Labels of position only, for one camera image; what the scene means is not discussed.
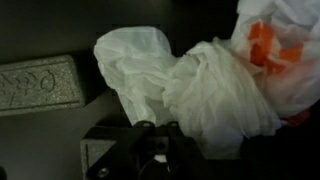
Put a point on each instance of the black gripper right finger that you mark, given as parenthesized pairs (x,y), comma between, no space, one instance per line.
(180,150)

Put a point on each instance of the white cloth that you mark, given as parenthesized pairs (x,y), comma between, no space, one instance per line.
(200,83)

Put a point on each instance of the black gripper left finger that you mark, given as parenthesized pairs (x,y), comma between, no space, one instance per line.
(146,140)

